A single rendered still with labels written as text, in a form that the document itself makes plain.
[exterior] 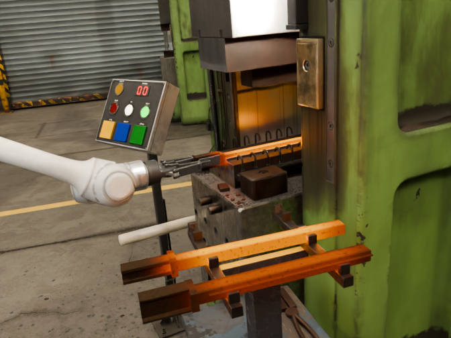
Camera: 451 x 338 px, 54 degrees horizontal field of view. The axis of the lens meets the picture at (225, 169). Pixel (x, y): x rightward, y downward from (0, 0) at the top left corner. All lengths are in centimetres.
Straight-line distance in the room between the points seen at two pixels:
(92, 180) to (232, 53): 52
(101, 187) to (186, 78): 516
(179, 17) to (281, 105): 452
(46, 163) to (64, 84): 813
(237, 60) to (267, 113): 43
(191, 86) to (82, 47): 347
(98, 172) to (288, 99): 86
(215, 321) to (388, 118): 63
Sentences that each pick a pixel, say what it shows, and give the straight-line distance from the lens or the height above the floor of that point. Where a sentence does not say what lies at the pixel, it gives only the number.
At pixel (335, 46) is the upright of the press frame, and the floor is 134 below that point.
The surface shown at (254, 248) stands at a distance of 89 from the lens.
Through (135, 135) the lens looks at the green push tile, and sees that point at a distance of 176.
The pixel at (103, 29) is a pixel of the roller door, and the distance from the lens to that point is 914.
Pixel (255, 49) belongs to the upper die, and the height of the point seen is 133.
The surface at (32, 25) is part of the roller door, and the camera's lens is 923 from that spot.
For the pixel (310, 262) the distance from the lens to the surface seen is 82.
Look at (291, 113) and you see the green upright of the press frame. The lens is 173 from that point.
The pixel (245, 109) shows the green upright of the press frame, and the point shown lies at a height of 109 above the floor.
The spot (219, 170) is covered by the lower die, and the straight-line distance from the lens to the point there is 146.
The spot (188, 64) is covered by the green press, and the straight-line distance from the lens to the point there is 616.
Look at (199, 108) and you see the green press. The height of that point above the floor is 21.
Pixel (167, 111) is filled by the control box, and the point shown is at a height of 108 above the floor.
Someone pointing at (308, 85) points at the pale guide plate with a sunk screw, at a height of 124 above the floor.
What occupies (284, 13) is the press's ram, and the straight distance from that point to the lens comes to 131.
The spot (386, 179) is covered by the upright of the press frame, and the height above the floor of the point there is 102.
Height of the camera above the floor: 143
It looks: 19 degrees down
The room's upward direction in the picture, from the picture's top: 4 degrees counter-clockwise
